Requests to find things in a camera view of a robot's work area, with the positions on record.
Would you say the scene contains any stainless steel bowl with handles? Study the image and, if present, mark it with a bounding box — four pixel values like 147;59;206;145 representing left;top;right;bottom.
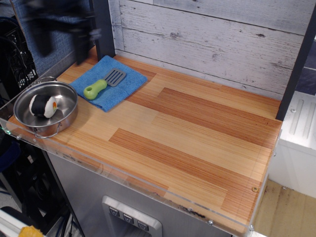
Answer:
13;80;78;139

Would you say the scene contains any blue folded cloth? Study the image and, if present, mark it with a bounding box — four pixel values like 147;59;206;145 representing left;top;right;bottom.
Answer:
71;56;147;112

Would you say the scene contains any plush sushi roll toy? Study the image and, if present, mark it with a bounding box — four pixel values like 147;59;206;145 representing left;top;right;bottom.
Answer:
29;94;57;119

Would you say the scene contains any dark right frame post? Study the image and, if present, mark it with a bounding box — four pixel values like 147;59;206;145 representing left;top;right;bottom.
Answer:
276;6;316;121

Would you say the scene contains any yellow black hose end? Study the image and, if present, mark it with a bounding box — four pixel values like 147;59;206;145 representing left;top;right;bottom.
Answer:
18;226;41;237

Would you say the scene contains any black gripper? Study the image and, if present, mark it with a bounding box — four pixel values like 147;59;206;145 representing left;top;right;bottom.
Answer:
24;0;101;65

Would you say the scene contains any white ribbed appliance top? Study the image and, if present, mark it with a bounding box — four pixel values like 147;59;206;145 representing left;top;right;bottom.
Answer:
280;91;316;150

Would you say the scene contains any green handled grey spatula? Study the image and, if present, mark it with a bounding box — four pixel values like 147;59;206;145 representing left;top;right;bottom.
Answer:
83;68;126;100

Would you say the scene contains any dark left frame post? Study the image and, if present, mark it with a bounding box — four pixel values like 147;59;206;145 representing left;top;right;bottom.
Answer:
89;0;116;61

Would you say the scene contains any silver dispenser panel with buttons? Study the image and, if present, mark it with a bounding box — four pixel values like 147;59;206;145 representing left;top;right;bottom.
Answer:
102;196;163;237

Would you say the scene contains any dark frame post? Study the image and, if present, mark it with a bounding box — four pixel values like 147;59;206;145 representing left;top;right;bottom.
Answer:
276;6;316;121
89;0;116;61

